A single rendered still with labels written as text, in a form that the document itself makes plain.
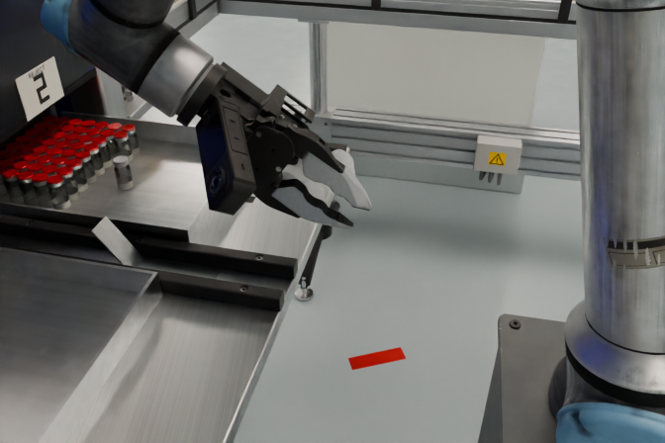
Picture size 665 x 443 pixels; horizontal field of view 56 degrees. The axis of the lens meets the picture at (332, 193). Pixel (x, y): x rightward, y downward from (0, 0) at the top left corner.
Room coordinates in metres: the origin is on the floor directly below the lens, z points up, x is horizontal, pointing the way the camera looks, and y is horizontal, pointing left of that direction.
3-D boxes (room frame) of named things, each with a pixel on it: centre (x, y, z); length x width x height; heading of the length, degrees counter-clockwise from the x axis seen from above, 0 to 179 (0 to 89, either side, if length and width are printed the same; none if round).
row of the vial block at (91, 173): (0.78, 0.35, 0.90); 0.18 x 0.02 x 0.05; 167
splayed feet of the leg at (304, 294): (1.69, 0.04, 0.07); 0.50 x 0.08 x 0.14; 167
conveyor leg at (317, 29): (1.69, 0.04, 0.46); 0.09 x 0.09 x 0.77; 77
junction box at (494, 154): (1.51, -0.46, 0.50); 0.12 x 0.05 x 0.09; 77
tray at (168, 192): (0.77, 0.31, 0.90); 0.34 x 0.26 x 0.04; 77
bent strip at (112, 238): (0.57, 0.21, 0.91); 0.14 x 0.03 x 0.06; 76
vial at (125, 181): (0.75, 0.30, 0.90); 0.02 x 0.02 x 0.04
